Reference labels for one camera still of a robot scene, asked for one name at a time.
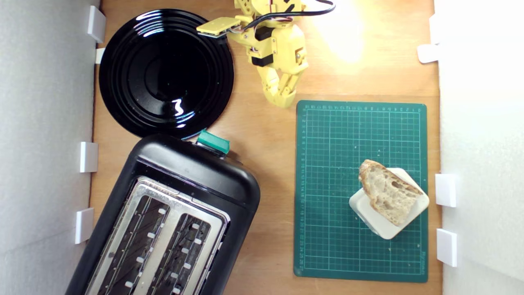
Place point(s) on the brown bread slice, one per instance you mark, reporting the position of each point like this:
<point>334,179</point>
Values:
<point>387,192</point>

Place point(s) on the green toaster lever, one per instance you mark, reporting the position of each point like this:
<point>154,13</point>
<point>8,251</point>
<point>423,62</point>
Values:
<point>213,142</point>

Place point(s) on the black two-slot toaster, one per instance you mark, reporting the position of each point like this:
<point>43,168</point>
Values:
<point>192,168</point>

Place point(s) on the green cutting mat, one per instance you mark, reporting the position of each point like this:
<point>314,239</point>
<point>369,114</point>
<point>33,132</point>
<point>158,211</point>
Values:
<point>335,164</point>

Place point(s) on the black round plate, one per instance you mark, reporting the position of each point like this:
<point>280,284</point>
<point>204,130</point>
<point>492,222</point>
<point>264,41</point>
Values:
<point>163,73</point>

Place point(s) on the white square block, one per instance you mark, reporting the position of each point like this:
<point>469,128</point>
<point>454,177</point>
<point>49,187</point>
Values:
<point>385,230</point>

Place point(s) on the gripper camera on yellow mount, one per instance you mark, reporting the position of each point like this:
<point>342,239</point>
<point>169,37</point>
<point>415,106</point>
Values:
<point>217,26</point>

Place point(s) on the white wall clip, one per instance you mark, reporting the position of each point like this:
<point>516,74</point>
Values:
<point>445,190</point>
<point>99,55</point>
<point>446,247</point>
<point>96,23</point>
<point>88,157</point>
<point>428,53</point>
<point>434,28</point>
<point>84,225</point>

